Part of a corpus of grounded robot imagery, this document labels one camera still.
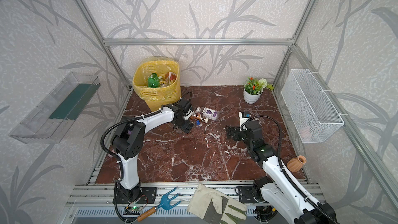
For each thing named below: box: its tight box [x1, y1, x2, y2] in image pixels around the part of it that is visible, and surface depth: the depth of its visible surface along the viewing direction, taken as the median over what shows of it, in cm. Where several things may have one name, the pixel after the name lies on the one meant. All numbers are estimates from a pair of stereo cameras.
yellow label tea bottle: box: [158, 75, 166, 88], surface depth 100 cm
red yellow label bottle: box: [164, 71, 177, 85], surface depth 98 cm
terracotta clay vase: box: [287, 155, 307, 173], surface depth 75 cm
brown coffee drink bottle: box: [190, 112, 204, 122], surface depth 101 cm
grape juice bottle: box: [195, 106, 220, 121], surface depth 104 cm
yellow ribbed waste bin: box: [132, 59, 182, 112], surface depth 96 cm
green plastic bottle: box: [147, 72, 160, 88], surface depth 96 cm
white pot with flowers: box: [243, 76, 268, 104], surface depth 104 cm
